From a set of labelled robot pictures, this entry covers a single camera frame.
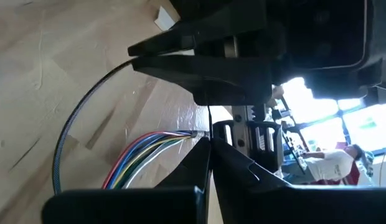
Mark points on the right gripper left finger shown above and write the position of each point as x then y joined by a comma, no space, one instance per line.
134,205

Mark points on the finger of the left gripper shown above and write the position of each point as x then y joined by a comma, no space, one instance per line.
227,81
211,28

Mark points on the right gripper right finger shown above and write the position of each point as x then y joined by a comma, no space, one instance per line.
274,205

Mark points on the thin black zip tie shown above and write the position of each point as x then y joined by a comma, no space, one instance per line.
209,121

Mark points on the large window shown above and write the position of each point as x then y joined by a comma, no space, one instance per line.
323,102

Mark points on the person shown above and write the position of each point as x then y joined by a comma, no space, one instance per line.
330,165

